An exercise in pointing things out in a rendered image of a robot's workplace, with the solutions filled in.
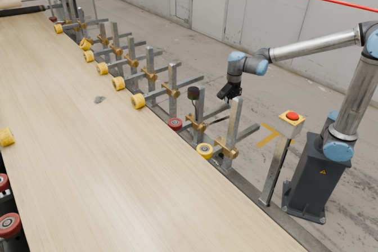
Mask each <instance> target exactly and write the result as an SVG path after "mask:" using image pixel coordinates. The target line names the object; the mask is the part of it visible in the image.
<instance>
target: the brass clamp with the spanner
mask: <svg viewBox="0 0 378 252"><path fill-rule="evenodd" d="M194 117H195V115H194V114H193V113H192V116H189V115H186V116H185V121H188V120H189V121H191V122H192V127H191V128H193V129H194V130H195V131H197V132H200V133H203V132H204V131H205V130H206V125H205V124H204V122H203V121H202V123H200V124H197V123H195V122H194Z"/></svg>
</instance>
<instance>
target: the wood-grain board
mask: <svg viewBox="0 0 378 252"><path fill-rule="evenodd" d="M54 25H55V24H54V23H53V22H52V21H51V20H50V19H49V18H47V17H46V16H45V15H44V14H43V15H35V16H28V17H20V18H16V19H8V20H1V21H0V129H3V128H7V127H9V128H10V130H11V132H12V133H13V137H14V139H15V142H14V143H12V144H9V145H7V146H2V145H1V144H0V150H1V154H2V157H3V161H4V164H5V167H6V170H7V174H8V178H9V180H10V184H11V188H12V192H13V195H14V198H15V201H16V205H17V208H18V211H19V214H20V218H21V222H22V225H23V228H24V232H25V235H26V239H27V242H28V245H29V249H30V252H308V251H307V250H305V248H303V247H302V246H301V245H300V244H299V243H298V242H297V241H296V240H294V239H293V238H292V237H291V236H290V235H289V234H288V233H287V232H286V231H284V230H283V229H282V228H281V227H280V226H279V225H278V224H277V223H276V222H275V221H273V220H272V219H271V218H270V217H269V216H268V215H266V213H265V212H264V211H262V210H261V209H260V208H259V207H258V206H256V205H255V204H254V203H253V202H252V201H251V200H250V199H249V198H248V197H247V196H245V195H244V194H243V193H242V192H241V191H240V190H239V189H238V188H237V187H236V186H234V185H233V184H232V183H231V182H230V181H229V180H228V179H227V178H226V177H225V176H223V175H222V174H221V173H220V172H219V171H217V170H216V169H215V167H213V166H212V165H211V164H210V163H209V162H208V161H206V160H205V159H204V158H203V157H202V156H201V155H200V154H199V153H198V152H197V151H195V150H194V149H193V148H192V147H191V146H190V145H189V144H188V143H187V142H186V141H184V140H183V139H182V138H181V137H180V136H179V135H178V134H176V132H175V131H173V130H172V129H171V128H170V127H169V126H167V125H166V124H165V123H164V122H163V121H162V120H161V119H160V118H159V117H158V116H156V115H155V114H154V113H153V112H152V111H151V110H150V109H149V108H148V107H147V106H143V107H140V108H138V109H135V108H134V107H133V106H132V103H131V96H133V94H132V93H131V92H130V91H128V90H127V89H126V88H123V89H120V90H117V91H116V90H115V89H114V87H113V84H112V78H114V77H113V76H112V75H111V74H110V73H109V72H108V73H107V74H103V75H100V74H99V73H98V71H97V69H96V64H98V62H96V61H95V60H94V61H90V62H86V61H85V59H84V57H83V52H85V51H84V50H83V49H81V48H80V47H79V46H78V45H77V44H76V43H75V42H74V41H73V40H72V39H71V38H70V37H68V36H67V35H66V34H65V33H64V32H62V33H58V34H57V33H56V32H55V30H54V27H53V26H54ZM97 96H104V97H106V98H107V99H106V100H103V101H102V103H98V104H96V103H94V99H95V97H97Z"/></svg>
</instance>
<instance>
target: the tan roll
mask: <svg viewBox="0 0 378 252"><path fill-rule="evenodd" d="M26 1H36V0H0V9H4V8H13V7H21V6H22V2H26Z"/></svg>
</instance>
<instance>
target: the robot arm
mask: <svg viewBox="0 0 378 252"><path fill-rule="evenodd" d="M353 45H358V46H360V47H363V50H362V52H361V57H360V59H359V61H358V64H357V67H356V69H355V72H354V74H353V77H352V80H351V82H350V85H349V87H348V90H347V92H346V95H345V97H344V100H343V103H342V105H341V108H340V110H333V111H331V112H330V113H329V114H328V117H327V119H326V122H325V124H324V126H323V128H322V131H321V134H319V135H318V136H317V137H316V138H315V139H314V141H313V147H314V148H315V149H316V150H317V151H318V152H319V153H320V154H322V155H324V156H326V157H327V158H329V159H330V160H333V161H337V162H341V161H342V162H344V161H348V160H350V159H351V158H352V157H353V155H354V145H355V144H356V141H357V139H358V137H359V133H358V132H357V129H358V126H359V124H360V122H361V120H362V118H363V116H364V114H365V112H366V109H367V107H368V105H369V103H370V101H371V98H372V96H373V94H374V92H375V90H376V87H377V85H378V20H376V21H366V22H361V23H358V24H357V25H356V26H355V27H354V28H350V29H346V30H342V31H337V32H334V33H330V34H326V35H322V36H319V37H314V38H309V39H305V40H301V41H298V42H294V43H289V44H285V45H282V46H278V47H273V48H260V49H259V50H257V51H256V53H255V55H254V57H247V56H245V54H244V53H243V52H239V51H236V52H232V53H230V54H229V57H228V66H227V76H226V79H227V83H226V85H225V86H224V87H223V88H222V89H221V90H220V91H219V92H218V93H217V97H218V98H219V99H221V100H223V99H224V101H225V103H228V104H229V109H230V108H231V104H232V99H233V98H235V97H237V96H240V95H241V94H240V91H241V93H242V88H241V87H240V86H241V78H242V72H244V73H249V74H254V75H257V76H264V75H265V73H266V71H267V69H268V64H271V63H274V62H278V61H283V60H288V59H293V58H296V57H302V56H306V55H311V54H315V53H320V52H325V51H330V50H335V49H338V48H344V47H349V46H353Z"/></svg>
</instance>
